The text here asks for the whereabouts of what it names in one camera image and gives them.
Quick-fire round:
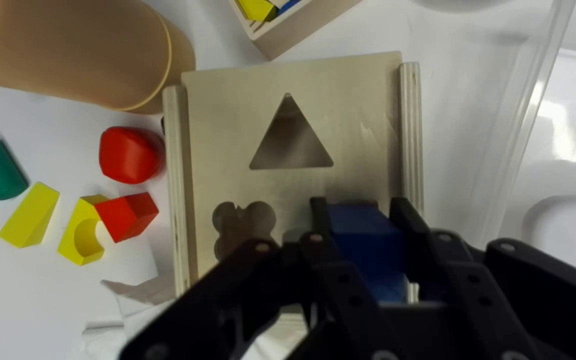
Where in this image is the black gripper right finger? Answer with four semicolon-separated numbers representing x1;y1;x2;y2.
387;197;576;360

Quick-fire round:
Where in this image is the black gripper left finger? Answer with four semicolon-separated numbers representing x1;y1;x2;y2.
119;197;402;360

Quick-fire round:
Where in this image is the blue wooden block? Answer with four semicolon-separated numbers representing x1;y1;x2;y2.
327;203;405;304

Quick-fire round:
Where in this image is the red prism block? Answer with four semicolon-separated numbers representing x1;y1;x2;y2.
96;192;158;241

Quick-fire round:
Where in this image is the yellow arch block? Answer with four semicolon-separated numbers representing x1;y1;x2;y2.
58;196;103;266

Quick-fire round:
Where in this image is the red rounded block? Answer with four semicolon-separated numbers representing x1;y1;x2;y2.
98;126;164;184

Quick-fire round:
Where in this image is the yellow rectangular block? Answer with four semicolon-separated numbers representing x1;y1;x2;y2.
0;182;60;247

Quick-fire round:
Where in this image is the wooden shape sorter cube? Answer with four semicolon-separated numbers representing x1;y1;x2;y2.
161;52;423;291

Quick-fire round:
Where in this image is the clear plastic bin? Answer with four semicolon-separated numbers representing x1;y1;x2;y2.
408;0;576;266

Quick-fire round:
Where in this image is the tan water bottle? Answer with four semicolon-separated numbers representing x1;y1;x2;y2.
0;0;196;114

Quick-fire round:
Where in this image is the small wooden tray box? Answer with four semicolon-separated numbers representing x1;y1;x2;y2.
225;0;362;60

